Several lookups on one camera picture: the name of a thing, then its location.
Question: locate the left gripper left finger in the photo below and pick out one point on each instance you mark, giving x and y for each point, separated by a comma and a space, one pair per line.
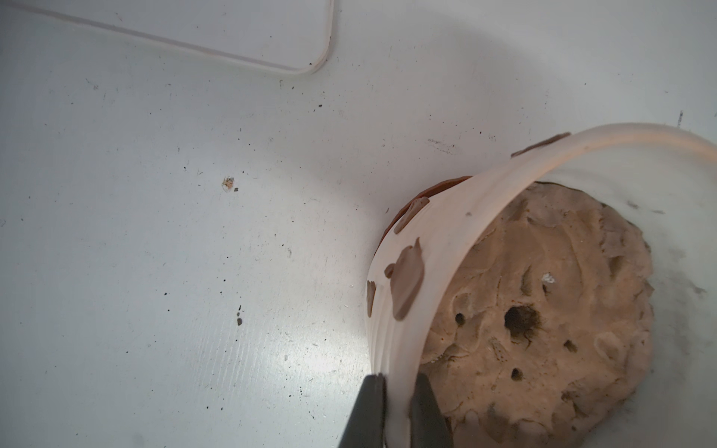
366, 423

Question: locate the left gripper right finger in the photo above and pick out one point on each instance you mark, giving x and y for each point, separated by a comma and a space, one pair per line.
428, 426

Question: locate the white ceramic pot with mud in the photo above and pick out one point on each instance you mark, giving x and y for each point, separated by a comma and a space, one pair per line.
565, 298

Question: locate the white cutting board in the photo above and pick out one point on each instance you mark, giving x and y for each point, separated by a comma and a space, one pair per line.
288, 37

